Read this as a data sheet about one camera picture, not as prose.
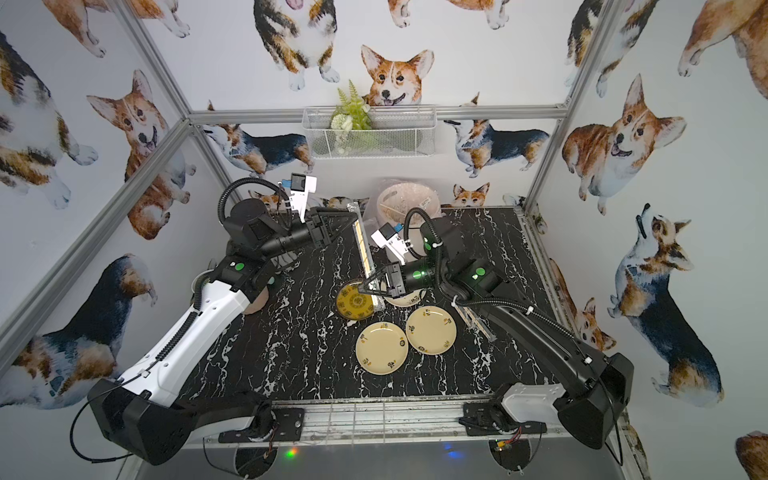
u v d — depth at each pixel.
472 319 0.92
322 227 0.57
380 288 0.58
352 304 0.95
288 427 0.73
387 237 0.59
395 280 0.54
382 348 0.86
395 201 1.00
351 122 0.82
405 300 0.93
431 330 0.90
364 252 0.61
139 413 0.37
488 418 0.73
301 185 0.56
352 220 0.61
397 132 0.92
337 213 0.59
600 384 0.39
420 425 0.75
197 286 0.48
